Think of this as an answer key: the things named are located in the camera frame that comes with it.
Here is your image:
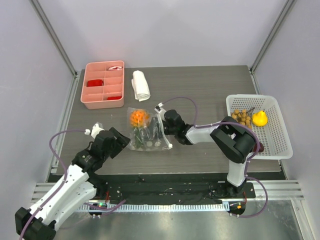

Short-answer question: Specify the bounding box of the fake longan bunch with stem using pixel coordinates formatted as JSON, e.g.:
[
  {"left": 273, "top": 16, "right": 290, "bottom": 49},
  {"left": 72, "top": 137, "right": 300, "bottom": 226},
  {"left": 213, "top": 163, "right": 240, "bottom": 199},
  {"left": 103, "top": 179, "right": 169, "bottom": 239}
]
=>
[{"left": 231, "top": 107, "right": 255, "bottom": 129}]

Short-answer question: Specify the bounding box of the aluminium rail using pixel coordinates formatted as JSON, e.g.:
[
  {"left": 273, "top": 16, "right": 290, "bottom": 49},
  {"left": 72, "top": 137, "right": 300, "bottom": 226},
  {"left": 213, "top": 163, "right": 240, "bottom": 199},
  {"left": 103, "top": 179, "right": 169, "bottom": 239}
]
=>
[{"left": 32, "top": 179, "right": 305, "bottom": 213}]

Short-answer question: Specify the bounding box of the white perforated basket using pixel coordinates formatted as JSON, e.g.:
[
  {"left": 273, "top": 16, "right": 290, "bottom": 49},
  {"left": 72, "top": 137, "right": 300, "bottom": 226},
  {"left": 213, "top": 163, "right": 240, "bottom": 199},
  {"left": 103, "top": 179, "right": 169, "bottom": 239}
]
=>
[{"left": 226, "top": 94, "right": 293, "bottom": 160}]

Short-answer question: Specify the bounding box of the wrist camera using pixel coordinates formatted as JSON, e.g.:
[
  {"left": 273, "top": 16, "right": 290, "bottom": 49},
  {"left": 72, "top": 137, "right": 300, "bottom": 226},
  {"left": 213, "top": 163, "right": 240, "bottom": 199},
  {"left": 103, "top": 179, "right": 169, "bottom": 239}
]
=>
[
  {"left": 90, "top": 122, "right": 105, "bottom": 139},
  {"left": 154, "top": 102, "right": 166, "bottom": 121}
]

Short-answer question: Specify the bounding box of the red white item in tray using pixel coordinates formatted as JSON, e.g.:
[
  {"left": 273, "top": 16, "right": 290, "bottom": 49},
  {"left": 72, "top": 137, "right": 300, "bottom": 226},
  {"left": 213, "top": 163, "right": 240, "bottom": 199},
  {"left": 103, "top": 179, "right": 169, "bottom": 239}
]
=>
[{"left": 107, "top": 66, "right": 123, "bottom": 71}]

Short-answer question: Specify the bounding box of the red item front compartment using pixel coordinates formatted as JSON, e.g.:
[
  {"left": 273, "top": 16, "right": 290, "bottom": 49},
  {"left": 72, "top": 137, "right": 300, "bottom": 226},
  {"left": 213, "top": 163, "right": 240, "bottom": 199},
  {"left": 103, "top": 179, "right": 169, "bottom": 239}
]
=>
[{"left": 106, "top": 96, "right": 122, "bottom": 101}]

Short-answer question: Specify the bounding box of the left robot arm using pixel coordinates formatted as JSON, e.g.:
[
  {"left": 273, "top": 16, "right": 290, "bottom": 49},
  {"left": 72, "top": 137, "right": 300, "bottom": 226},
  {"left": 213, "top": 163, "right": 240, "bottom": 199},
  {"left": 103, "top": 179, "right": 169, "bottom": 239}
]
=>
[{"left": 14, "top": 123, "right": 130, "bottom": 240}]

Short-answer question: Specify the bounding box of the dark red fake fruit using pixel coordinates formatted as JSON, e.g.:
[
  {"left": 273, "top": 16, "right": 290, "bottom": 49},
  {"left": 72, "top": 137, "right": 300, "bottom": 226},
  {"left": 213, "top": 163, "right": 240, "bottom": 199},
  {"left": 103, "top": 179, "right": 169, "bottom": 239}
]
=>
[{"left": 253, "top": 142, "right": 265, "bottom": 153}]

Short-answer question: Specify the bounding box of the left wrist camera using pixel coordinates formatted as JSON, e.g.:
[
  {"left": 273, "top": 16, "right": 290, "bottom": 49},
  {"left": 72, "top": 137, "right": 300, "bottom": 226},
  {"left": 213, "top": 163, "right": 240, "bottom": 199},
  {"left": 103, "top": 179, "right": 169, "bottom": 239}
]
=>
[{"left": 90, "top": 122, "right": 105, "bottom": 139}]

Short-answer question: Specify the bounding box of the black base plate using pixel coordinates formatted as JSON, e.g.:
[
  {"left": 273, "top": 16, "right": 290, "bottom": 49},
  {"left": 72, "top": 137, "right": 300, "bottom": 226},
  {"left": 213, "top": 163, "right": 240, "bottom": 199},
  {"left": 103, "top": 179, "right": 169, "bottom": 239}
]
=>
[{"left": 94, "top": 173, "right": 256, "bottom": 206}]

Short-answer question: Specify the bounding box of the rolled white towel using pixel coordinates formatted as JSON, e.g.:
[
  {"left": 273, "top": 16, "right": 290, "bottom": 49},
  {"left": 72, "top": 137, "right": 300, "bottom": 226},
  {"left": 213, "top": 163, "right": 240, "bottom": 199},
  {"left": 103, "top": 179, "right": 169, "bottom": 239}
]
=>
[{"left": 131, "top": 70, "right": 151, "bottom": 102}]

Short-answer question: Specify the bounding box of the orange fake pineapple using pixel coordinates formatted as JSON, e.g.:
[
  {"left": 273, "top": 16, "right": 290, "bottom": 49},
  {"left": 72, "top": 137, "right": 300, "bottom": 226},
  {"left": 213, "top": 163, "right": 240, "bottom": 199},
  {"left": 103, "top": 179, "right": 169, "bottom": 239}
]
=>
[{"left": 129, "top": 109, "right": 150, "bottom": 149}]

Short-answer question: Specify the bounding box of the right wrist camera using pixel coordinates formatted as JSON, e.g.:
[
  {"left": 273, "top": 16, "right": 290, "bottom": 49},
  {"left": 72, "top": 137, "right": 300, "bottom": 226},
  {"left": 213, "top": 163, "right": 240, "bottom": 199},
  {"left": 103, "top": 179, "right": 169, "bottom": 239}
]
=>
[{"left": 154, "top": 102, "right": 166, "bottom": 121}]

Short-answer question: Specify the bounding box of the yellow fake pear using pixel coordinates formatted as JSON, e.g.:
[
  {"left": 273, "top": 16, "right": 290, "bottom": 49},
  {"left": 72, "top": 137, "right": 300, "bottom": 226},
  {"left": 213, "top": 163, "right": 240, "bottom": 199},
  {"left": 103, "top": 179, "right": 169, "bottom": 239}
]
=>
[{"left": 252, "top": 110, "right": 268, "bottom": 127}]

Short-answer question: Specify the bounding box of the pink compartment tray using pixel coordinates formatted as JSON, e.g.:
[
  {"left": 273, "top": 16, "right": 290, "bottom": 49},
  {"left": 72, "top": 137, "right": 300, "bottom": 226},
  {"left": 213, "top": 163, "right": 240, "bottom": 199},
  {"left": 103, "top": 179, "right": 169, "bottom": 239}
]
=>
[{"left": 80, "top": 60, "right": 125, "bottom": 110}]

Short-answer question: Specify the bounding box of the polka dot zip top bag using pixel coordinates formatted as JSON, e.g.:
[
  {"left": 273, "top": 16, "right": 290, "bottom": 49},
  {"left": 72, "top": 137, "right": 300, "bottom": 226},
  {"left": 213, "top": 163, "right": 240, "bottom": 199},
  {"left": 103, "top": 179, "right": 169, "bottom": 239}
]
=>
[{"left": 127, "top": 107, "right": 173, "bottom": 152}]

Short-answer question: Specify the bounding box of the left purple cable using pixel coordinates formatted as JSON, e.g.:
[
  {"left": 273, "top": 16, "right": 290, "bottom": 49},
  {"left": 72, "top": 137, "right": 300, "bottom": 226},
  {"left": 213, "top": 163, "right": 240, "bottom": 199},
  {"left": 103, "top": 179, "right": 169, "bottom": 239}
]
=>
[{"left": 18, "top": 129, "right": 127, "bottom": 240}]

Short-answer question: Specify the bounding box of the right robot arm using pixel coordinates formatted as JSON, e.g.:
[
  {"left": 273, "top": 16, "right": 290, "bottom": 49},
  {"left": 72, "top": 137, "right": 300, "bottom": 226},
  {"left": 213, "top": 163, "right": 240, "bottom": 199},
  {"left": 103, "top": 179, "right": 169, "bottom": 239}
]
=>
[{"left": 162, "top": 109, "right": 260, "bottom": 198}]

